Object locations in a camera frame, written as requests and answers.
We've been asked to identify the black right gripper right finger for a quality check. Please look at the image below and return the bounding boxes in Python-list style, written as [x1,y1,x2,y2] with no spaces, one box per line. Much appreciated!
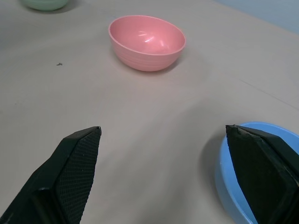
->
[225,124,299,224]

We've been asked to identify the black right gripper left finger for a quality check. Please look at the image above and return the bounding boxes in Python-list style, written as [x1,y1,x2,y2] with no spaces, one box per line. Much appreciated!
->
[0,126,102,224]

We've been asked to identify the blue plastic bowl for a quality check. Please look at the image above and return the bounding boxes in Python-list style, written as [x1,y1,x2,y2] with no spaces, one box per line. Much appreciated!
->
[214,121,299,224]

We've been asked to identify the pink plastic bowl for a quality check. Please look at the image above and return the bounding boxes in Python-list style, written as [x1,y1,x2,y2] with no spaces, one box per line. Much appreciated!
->
[108,15,186,72]

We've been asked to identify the green plastic bowl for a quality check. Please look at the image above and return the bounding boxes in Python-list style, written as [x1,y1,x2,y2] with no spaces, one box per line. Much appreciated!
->
[20,0,68,11]

